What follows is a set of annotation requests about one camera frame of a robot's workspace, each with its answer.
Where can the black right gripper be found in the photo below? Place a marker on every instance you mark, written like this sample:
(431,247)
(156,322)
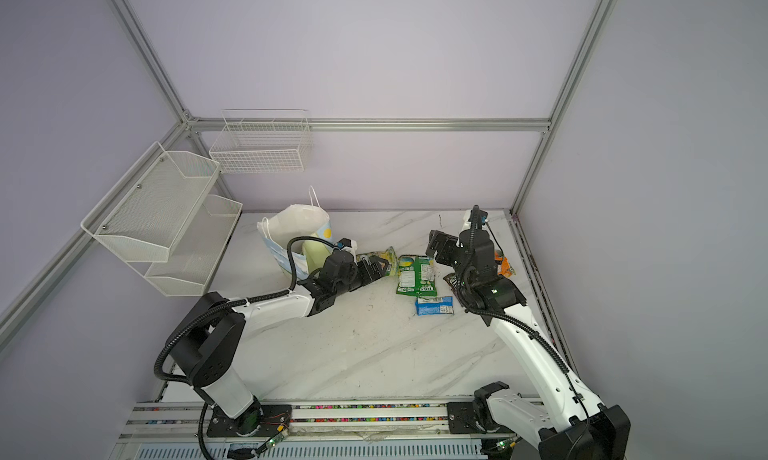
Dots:
(446,243)

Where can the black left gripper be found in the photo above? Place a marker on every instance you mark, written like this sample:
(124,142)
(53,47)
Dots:
(377,271)

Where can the yellow green snack packet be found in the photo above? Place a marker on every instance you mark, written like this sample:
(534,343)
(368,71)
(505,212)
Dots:
(386,259)

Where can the small blue box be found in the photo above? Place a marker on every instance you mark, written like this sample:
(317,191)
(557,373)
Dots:
(430,306)

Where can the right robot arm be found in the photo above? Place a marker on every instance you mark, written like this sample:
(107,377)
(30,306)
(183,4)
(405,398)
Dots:
(571,422)

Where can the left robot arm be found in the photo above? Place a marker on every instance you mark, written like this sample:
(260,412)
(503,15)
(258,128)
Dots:
(201,350)

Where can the purple chocolate bar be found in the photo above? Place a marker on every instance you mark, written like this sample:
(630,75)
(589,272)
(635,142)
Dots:
(451,280)

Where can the orange snack box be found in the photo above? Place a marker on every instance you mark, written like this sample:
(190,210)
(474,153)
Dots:
(503,266)

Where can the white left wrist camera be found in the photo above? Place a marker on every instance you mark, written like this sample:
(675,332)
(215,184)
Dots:
(348,245)

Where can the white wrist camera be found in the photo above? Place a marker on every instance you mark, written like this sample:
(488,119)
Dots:
(474,219)
(348,245)

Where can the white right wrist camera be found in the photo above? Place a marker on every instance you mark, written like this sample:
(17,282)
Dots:
(474,219)

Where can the white wire wall basket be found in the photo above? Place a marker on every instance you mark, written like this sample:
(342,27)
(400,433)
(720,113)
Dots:
(256,141)

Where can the white mesh wall shelf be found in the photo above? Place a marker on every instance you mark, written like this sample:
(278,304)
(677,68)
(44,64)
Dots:
(164,220)

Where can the aluminium frame post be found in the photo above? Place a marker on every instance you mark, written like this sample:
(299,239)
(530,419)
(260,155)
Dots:
(131,25)

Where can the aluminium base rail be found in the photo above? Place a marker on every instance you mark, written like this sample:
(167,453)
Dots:
(406,429)

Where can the right rear frame post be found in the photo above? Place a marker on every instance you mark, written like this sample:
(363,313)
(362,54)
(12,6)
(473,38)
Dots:
(578,66)

